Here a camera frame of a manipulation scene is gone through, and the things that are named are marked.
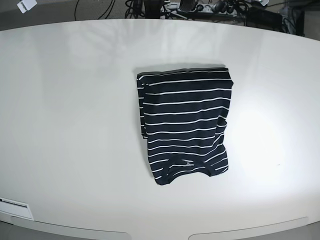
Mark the white paper label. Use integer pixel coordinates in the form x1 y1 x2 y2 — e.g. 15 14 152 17
0 197 34 221

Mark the navy white striped T-shirt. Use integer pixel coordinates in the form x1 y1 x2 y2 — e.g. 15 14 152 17
136 67 233 186

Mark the white power strip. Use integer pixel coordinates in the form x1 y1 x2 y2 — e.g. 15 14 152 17
164 1 237 17

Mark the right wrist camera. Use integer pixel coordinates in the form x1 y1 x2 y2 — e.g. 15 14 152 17
17 0 37 14

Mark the black box on floor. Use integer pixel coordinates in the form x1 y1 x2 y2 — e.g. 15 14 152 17
245 7 283 31

